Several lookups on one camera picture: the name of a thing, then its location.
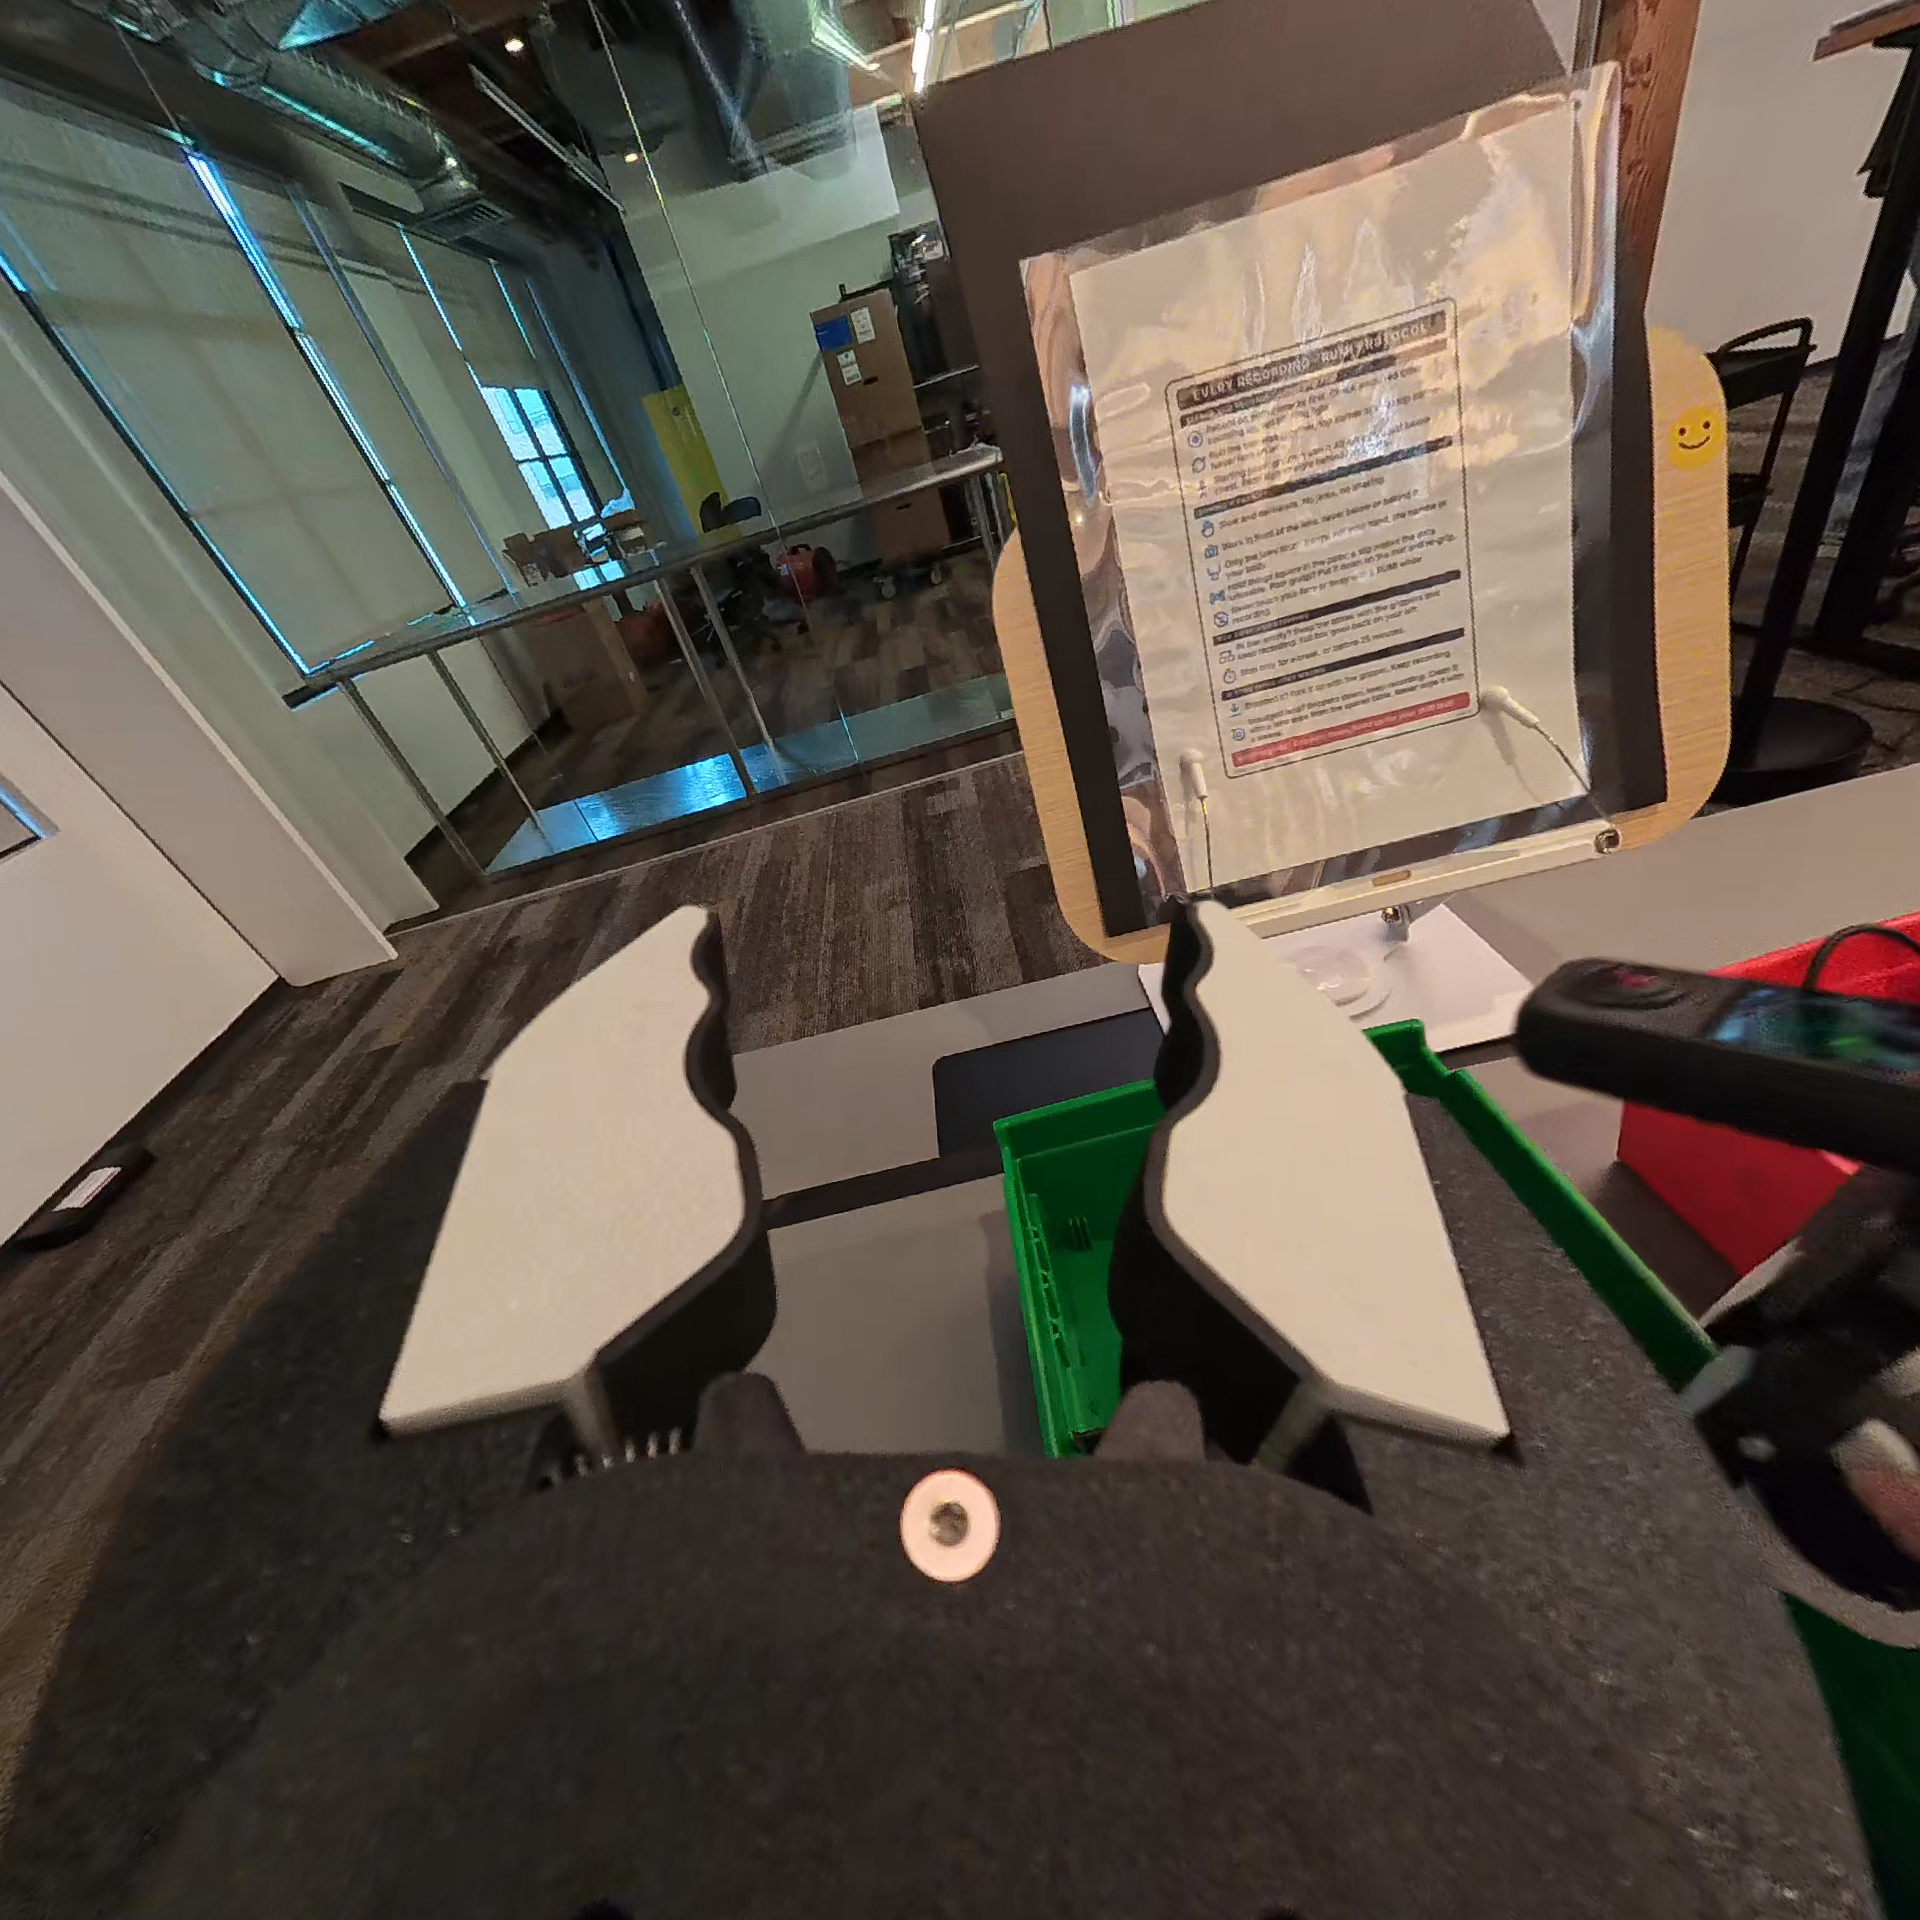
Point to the rounded wooden board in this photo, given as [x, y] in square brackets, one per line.
[1688, 599]

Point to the black desk mat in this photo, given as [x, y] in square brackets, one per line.
[1037, 1066]

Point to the black flat device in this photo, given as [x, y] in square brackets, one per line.
[82, 1197]

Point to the green plastic bin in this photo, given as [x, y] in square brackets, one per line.
[1058, 1199]

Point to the red plastic bin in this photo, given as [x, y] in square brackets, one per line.
[1724, 1187]

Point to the glass railing with steel rail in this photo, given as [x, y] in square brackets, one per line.
[632, 706]

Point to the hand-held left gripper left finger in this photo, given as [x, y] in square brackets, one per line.
[587, 1169]

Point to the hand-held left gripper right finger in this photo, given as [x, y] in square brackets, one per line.
[1303, 1187]

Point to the instruction sheet on stand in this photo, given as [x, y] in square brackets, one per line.
[1199, 134]

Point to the large window with blinds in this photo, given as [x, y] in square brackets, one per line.
[226, 377]

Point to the brown cardboard box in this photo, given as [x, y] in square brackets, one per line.
[592, 675]
[909, 512]
[867, 368]

